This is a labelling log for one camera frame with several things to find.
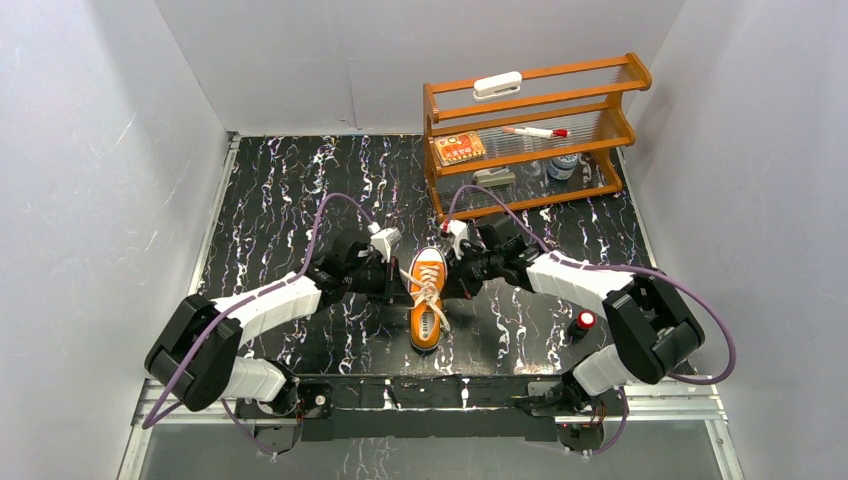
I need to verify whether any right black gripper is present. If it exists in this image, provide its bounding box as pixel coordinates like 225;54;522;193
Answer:
440;242;504;299

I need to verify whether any orange canvas sneaker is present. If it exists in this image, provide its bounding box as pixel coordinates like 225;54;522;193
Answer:
402;247;451;352

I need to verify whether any white shoelace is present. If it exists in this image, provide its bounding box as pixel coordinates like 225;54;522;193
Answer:
401;260;451;333

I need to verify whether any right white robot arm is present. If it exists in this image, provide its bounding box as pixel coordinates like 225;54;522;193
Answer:
442;214;705;414

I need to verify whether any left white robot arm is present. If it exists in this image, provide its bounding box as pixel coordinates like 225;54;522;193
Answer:
144;226;413;416

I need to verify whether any grey stapler on bottom shelf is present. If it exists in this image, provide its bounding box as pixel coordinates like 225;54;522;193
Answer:
472;167;516;188

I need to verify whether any orange snack packet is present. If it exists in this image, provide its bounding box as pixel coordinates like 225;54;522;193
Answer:
434;131;486;166

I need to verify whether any red emergency stop button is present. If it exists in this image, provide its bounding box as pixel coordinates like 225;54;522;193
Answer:
566;310;597;342

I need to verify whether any orange wooden shelf rack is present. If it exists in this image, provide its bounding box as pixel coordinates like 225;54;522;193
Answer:
422;53;653;220

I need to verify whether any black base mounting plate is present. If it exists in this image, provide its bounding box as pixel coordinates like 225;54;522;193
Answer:
235;374;626;453

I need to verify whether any red white marker pen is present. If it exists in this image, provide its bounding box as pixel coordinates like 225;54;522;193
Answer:
502;126;570;139

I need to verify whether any white stapler on top shelf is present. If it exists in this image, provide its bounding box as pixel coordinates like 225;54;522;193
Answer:
472;71;523;102

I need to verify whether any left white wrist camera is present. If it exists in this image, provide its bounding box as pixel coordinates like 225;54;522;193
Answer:
367;222;402;262

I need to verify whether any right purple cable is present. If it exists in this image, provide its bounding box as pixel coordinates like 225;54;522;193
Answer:
445;184;738;387

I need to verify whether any purple cable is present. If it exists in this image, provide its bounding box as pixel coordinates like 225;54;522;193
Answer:
140;192;382;458
445;184;738;387

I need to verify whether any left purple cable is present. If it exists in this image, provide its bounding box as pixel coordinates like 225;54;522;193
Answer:
140;192;382;458

